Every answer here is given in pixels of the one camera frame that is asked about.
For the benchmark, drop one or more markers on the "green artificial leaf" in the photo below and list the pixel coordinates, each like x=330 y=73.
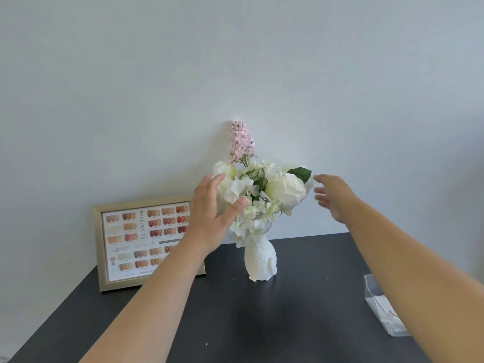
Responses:
x=301 y=173

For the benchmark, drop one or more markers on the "small white artificial rose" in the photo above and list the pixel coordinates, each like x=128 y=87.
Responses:
x=227 y=170

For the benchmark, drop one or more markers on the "person's right forearm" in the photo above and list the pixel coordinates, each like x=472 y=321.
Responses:
x=412 y=275

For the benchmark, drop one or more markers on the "person's left hand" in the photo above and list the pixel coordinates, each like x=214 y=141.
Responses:
x=204 y=219

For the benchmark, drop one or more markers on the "person's right hand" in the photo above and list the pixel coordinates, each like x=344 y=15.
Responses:
x=340 y=198

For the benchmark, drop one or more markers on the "person's left thumb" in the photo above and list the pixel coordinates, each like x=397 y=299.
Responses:
x=236 y=208

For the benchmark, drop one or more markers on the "person's left forearm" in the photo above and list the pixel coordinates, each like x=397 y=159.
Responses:
x=158 y=294

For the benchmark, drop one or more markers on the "gold framed nail colour chart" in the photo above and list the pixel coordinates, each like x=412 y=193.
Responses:
x=151 y=238

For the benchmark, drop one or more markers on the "clear plastic box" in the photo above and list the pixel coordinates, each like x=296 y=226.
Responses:
x=378 y=298

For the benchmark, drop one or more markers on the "large white artificial rose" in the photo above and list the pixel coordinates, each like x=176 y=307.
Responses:
x=287 y=190

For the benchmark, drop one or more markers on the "pink artificial flower sprig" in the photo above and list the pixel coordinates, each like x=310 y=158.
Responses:
x=240 y=139

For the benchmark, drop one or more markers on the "white artificial hydrangea cluster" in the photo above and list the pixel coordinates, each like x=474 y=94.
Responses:
x=251 y=219

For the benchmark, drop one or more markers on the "white textured ceramic vase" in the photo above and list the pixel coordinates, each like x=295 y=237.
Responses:
x=261 y=260

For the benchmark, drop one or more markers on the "person's right fingers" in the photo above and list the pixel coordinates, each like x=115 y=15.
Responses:
x=326 y=179

